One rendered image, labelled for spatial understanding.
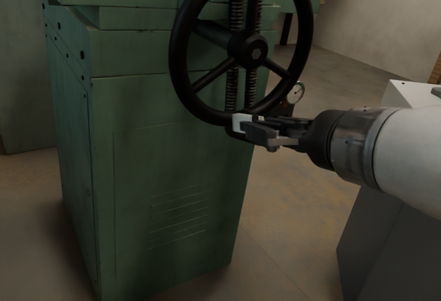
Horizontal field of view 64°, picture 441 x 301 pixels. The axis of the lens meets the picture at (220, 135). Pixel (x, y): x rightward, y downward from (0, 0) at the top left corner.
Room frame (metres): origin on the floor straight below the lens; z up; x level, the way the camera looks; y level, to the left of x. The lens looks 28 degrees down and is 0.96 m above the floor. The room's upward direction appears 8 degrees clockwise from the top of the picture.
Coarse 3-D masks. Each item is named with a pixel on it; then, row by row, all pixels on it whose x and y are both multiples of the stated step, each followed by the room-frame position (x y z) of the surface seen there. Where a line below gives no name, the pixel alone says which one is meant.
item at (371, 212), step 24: (360, 192) 0.99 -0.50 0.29; (360, 216) 0.91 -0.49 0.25; (384, 216) 0.77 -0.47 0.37; (408, 216) 0.71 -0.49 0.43; (360, 240) 0.84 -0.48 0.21; (384, 240) 0.71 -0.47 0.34; (408, 240) 0.70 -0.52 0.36; (432, 240) 0.70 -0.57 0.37; (360, 264) 0.78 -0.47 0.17; (384, 264) 0.71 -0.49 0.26; (408, 264) 0.70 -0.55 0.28; (432, 264) 0.69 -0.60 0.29; (360, 288) 0.72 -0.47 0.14; (384, 288) 0.70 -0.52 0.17; (408, 288) 0.70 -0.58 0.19; (432, 288) 0.69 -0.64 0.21
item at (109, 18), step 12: (84, 12) 0.71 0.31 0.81; (96, 12) 0.63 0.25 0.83; (108, 12) 0.63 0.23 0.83; (120, 12) 0.64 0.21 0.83; (132, 12) 0.66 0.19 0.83; (144, 12) 0.67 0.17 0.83; (156, 12) 0.68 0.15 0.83; (168, 12) 0.70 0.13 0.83; (96, 24) 0.64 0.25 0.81; (108, 24) 0.63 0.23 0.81; (120, 24) 0.64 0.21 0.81; (132, 24) 0.66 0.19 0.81; (144, 24) 0.67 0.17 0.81; (156, 24) 0.68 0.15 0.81; (168, 24) 0.70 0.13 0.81; (228, 24) 0.78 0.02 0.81; (264, 24) 0.84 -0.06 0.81
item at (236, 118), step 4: (232, 116) 0.54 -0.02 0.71; (236, 116) 0.54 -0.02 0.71; (240, 116) 0.53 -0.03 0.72; (244, 116) 0.52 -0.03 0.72; (248, 116) 0.51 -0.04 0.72; (232, 120) 0.54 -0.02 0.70; (236, 120) 0.53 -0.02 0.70; (240, 120) 0.53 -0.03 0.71; (244, 120) 0.52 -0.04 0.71; (248, 120) 0.51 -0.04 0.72; (232, 124) 0.54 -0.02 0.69; (236, 124) 0.53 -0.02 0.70; (236, 128) 0.53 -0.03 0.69; (244, 132) 0.51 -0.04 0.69
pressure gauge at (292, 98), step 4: (296, 84) 0.84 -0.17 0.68; (300, 84) 0.85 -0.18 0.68; (296, 88) 0.84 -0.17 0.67; (300, 88) 0.85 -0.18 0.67; (304, 88) 0.85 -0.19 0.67; (292, 92) 0.83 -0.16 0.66; (300, 92) 0.85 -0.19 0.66; (288, 96) 0.83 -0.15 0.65; (292, 96) 0.84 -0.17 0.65; (296, 96) 0.84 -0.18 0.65; (300, 96) 0.85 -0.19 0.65; (284, 100) 0.84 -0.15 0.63; (288, 100) 0.83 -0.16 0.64; (292, 100) 0.84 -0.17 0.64; (296, 100) 0.85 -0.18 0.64; (284, 104) 0.85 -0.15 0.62
